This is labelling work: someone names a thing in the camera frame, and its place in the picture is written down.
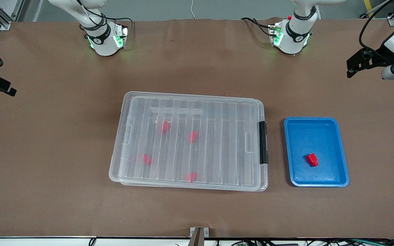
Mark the metal table edge bracket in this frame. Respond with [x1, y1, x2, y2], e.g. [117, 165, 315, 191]
[189, 227, 210, 246]

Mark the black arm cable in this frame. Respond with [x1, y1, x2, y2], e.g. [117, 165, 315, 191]
[359, 0, 394, 55]
[77, 0, 133, 32]

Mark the clear ribbed plastic lid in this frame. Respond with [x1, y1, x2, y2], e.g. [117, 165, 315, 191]
[109, 91, 266, 191]

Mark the clear plastic storage box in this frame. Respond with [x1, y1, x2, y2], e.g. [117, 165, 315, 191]
[119, 97, 269, 192]

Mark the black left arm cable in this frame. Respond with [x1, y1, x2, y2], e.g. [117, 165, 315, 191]
[359, 0, 394, 55]

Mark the black box latch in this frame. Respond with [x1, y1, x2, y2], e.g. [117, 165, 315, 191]
[259, 121, 269, 165]

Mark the black base power cable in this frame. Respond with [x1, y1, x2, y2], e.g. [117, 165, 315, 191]
[241, 17, 273, 37]

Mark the blue plastic tray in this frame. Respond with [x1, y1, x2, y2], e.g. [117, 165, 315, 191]
[284, 117, 350, 188]

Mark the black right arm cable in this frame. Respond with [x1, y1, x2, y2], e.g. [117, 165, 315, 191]
[77, 0, 133, 32]

